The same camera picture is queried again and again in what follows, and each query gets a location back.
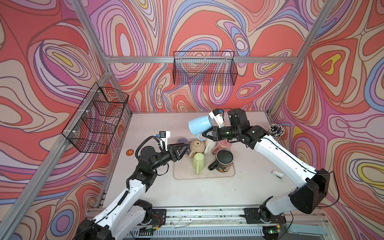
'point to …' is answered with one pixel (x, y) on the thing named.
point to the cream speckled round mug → (196, 146)
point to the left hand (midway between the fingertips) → (188, 146)
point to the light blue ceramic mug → (198, 125)
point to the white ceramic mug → (209, 144)
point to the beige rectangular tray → (184, 169)
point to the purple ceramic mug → (182, 140)
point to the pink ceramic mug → (223, 144)
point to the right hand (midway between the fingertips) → (204, 138)
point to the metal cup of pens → (276, 130)
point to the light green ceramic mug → (198, 162)
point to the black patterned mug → (223, 162)
